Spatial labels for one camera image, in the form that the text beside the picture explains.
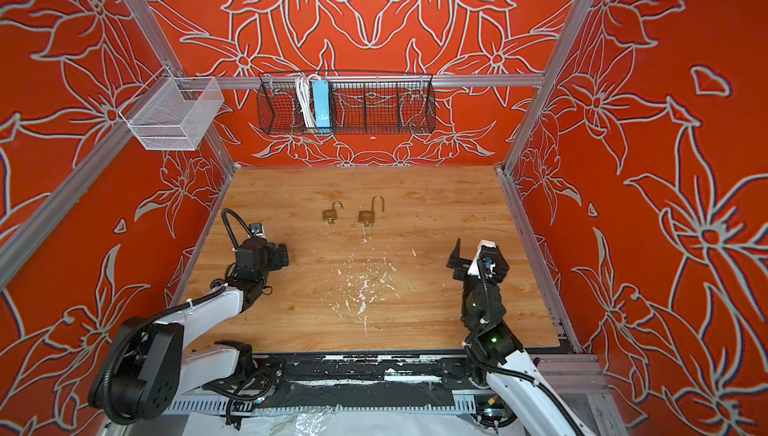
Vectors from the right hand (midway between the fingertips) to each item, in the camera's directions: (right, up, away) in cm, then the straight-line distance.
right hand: (472, 242), depth 75 cm
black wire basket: (-31, +43, +23) cm, 58 cm away
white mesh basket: (-90, +39, +17) cm, 99 cm away
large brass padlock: (-28, +5, +28) cm, 40 cm away
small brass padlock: (-42, +5, +29) cm, 51 cm away
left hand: (-59, -3, +15) cm, 61 cm away
